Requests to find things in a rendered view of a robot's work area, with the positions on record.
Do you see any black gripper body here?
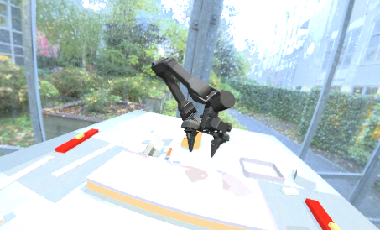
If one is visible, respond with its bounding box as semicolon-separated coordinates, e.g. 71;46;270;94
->
181;111;230;142

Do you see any red long flat bar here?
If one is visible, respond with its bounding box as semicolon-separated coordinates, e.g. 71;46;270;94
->
305;198;340;230
55;128;98;154

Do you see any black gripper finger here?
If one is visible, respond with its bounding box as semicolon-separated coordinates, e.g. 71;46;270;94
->
184;129;199;153
211;139;226;158

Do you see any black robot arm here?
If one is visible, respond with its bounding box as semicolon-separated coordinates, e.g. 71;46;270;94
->
151;57;236;133

